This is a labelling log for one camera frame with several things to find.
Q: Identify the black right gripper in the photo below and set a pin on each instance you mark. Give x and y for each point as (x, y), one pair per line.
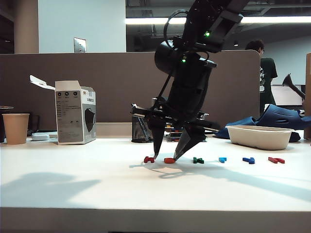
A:
(187, 104)

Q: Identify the orange letter O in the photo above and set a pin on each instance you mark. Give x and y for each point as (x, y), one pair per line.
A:
(168, 160)

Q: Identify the green letter k magnet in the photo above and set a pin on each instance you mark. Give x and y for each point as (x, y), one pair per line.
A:
(198, 160)

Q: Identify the blue letter y magnet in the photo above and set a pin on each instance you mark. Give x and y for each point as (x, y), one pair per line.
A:
(247, 159)

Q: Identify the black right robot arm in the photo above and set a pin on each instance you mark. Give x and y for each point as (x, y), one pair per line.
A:
(206, 17)

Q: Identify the letter magnet pack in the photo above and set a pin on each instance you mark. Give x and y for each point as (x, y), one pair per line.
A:
(172, 140)
(173, 135)
(173, 126)
(173, 130)

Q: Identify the red letter h magnet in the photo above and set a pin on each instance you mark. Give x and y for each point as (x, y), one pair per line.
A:
(148, 159)

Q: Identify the light blue letter r magnet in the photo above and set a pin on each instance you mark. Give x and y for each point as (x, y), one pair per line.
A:
(222, 159)

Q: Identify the red letter n magnet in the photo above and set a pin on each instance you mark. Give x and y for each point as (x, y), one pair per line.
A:
(275, 160)

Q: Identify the black white pen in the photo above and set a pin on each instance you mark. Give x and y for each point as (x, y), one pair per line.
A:
(143, 128)

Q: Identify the black mesh pen holder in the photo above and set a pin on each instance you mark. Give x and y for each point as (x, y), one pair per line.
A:
(141, 131)

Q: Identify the beige oval tray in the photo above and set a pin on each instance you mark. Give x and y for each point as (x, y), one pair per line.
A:
(260, 139)

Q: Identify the brown desk partition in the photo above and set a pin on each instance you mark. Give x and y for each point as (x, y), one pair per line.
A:
(109, 82)

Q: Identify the blue clog with holes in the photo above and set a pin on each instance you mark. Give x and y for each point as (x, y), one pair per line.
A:
(279, 117)

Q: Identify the white grey mask box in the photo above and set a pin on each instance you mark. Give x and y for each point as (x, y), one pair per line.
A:
(70, 116)

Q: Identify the person in dark shirt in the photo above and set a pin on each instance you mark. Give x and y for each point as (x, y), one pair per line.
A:
(266, 75)

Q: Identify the computer monitor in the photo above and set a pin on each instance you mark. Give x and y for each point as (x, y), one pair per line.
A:
(286, 95)

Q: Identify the ceiling light strip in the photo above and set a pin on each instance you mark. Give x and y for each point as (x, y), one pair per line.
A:
(145, 20)

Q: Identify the dark angled bar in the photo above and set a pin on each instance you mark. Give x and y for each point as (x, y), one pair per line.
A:
(291, 84)

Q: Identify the small white device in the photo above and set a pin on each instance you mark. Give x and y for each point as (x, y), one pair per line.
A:
(40, 137)

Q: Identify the brown cardboard box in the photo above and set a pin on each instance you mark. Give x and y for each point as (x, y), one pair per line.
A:
(308, 97)

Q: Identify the brown paper cup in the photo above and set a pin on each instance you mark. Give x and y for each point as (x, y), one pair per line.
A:
(16, 128)

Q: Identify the metal wall plate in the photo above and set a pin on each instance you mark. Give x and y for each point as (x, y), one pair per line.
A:
(79, 45)

